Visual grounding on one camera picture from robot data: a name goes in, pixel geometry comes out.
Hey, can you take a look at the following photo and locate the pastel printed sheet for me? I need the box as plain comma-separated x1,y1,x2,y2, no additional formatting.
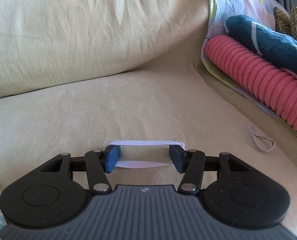
201,0,297,150

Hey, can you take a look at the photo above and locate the pink ribbed bolster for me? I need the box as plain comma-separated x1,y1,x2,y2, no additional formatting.
205,35,297,142

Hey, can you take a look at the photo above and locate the cream sofa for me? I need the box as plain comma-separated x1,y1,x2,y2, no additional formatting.
0,0,297,230

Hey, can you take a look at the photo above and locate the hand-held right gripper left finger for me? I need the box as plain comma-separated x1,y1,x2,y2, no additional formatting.
40,145,122,195

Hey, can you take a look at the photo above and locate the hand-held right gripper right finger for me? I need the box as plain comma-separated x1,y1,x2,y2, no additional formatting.
169,146,242,195

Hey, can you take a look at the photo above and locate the beige elastic band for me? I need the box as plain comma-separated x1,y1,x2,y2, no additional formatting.
250,124,277,153

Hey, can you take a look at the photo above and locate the teal blanket with white stripes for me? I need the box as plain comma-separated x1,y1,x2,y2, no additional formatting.
225,15,297,84

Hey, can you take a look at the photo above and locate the white elastic band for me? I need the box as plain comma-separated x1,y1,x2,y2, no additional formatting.
106,140,186,169

